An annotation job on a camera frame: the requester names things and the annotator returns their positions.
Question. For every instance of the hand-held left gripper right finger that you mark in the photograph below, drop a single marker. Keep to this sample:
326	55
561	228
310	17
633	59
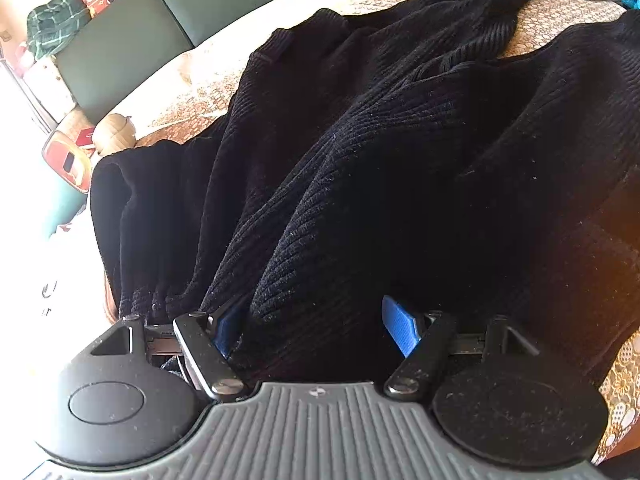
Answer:
400	325

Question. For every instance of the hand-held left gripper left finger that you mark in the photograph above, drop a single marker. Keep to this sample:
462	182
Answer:
227	332

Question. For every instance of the black knit sweater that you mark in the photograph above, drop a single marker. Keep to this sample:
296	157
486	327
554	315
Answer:
375	160

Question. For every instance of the green and orange heater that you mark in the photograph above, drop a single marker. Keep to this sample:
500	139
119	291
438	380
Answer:
62	185

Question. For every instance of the red packet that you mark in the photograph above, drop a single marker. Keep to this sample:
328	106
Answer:
86	139

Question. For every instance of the green sofa with cover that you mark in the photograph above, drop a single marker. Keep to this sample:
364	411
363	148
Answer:
215	60

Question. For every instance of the white dotted gift bag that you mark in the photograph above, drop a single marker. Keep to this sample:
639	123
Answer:
42	82

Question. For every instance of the green plaid blanket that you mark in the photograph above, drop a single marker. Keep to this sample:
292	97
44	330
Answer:
55	25

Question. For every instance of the teal cloth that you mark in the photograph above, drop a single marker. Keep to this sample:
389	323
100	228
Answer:
631	2

